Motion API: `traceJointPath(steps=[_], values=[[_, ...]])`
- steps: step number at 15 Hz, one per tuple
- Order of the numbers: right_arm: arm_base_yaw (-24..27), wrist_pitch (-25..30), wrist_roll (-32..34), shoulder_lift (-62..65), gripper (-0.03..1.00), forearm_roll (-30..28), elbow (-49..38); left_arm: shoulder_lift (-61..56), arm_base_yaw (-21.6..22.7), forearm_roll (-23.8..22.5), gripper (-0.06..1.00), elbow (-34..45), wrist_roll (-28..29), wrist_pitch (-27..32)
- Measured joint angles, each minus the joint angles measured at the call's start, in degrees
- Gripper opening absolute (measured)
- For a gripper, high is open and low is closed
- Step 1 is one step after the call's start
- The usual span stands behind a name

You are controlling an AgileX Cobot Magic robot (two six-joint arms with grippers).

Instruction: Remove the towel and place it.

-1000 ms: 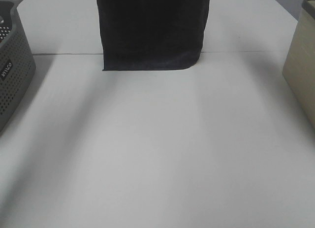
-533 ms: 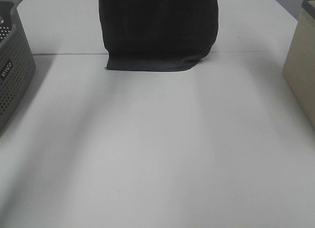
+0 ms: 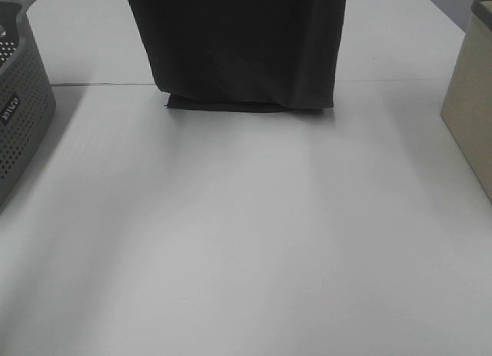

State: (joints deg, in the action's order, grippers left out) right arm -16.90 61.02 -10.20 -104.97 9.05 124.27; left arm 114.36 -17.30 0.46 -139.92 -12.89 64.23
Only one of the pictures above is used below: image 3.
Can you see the dark navy towel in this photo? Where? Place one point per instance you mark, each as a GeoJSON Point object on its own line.
{"type": "Point", "coordinates": [232, 54]}

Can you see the beige fabric storage bin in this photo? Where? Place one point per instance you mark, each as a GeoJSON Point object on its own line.
{"type": "Point", "coordinates": [467, 105]}

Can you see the grey perforated plastic basket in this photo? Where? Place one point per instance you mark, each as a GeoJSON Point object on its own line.
{"type": "Point", "coordinates": [27, 100]}

